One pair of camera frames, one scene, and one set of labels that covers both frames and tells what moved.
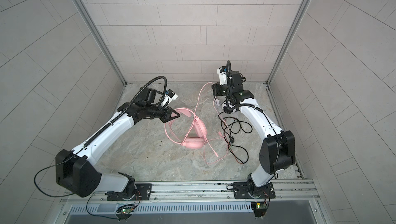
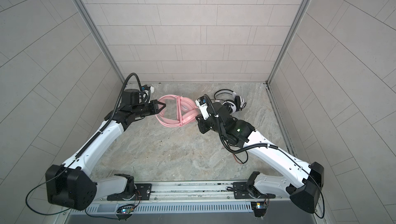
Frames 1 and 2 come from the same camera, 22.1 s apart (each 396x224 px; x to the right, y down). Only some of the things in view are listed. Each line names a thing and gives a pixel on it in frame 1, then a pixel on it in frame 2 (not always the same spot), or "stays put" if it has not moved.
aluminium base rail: [298, 192] stays put
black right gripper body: [224, 90] to [205, 125]
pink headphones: [200, 128] to [186, 111]
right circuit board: [260, 208] stays put
